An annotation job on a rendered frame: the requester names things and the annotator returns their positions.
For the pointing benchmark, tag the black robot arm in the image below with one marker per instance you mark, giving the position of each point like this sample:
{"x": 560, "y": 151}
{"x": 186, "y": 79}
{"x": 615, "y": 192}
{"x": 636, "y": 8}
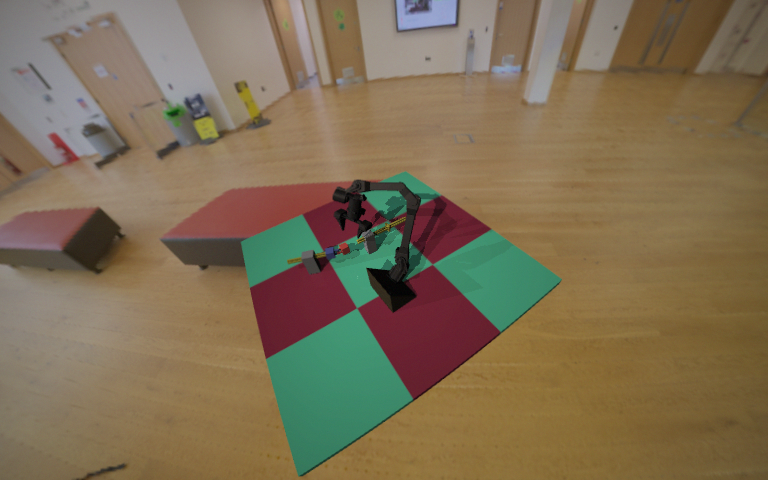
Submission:
{"x": 400, "y": 269}

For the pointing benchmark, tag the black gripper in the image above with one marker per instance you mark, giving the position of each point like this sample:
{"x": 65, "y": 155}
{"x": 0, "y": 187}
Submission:
{"x": 353, "y": 215}

